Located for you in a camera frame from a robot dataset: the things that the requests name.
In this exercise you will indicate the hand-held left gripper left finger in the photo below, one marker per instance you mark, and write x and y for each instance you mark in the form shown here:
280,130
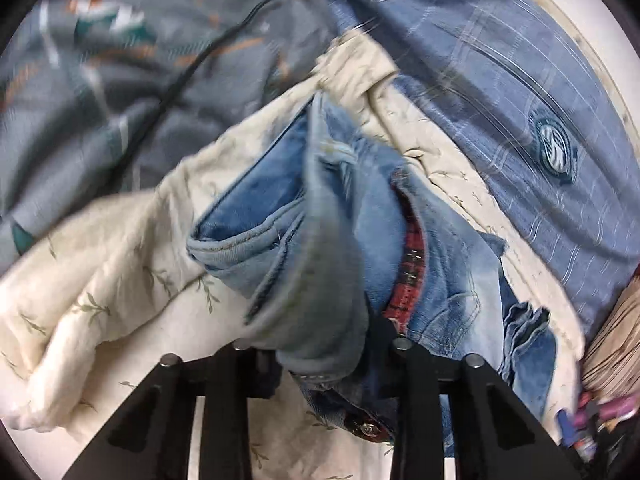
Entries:
232,380

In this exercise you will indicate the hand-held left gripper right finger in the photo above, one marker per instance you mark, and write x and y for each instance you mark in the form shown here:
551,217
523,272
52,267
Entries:
415,380

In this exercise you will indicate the blue denim pants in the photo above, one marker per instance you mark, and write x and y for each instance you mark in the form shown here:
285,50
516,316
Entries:
350,260

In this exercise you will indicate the purple bottle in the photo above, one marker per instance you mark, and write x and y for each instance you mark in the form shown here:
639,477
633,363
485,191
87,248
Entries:
617,406

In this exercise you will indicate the striped beige pillow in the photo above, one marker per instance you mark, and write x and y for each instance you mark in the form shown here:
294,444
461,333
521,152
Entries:
617,340

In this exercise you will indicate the grey printed blanket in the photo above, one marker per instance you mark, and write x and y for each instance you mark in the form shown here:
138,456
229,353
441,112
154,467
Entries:
150,85

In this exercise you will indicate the blue plaid blanket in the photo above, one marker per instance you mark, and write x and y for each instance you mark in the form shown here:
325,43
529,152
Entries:
500,85

